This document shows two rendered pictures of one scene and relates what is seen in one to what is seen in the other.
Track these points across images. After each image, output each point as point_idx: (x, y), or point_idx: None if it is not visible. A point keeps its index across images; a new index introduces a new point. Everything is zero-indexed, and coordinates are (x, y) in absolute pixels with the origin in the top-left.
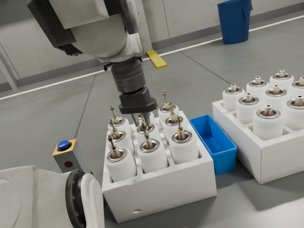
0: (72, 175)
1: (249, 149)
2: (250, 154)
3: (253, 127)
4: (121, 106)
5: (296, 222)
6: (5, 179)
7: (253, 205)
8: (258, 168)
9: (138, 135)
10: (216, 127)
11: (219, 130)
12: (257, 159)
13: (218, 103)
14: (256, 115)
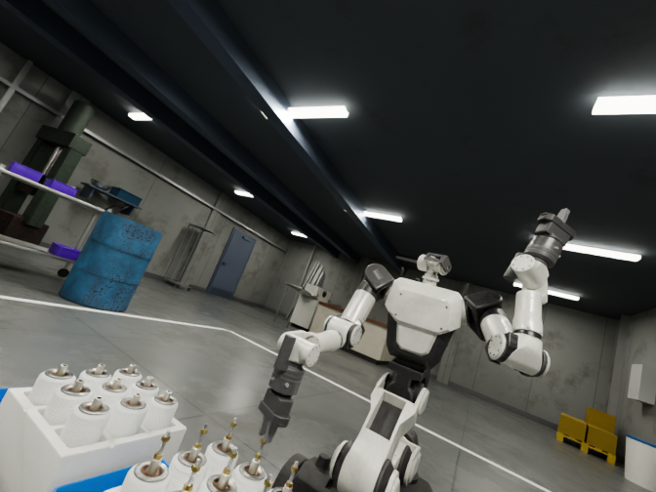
0: (351, 440)
1: (164, 449)
2: (163, 455)
3: (158, 425)
4: (289, 416)
5: None
6: (377, 384)
7: None
8: (170, 461)
9: (237, 490)
10: (94, 485)
11: (111, 476)
12: (175, 449)
13: (69, 448)
14: (169, 405)
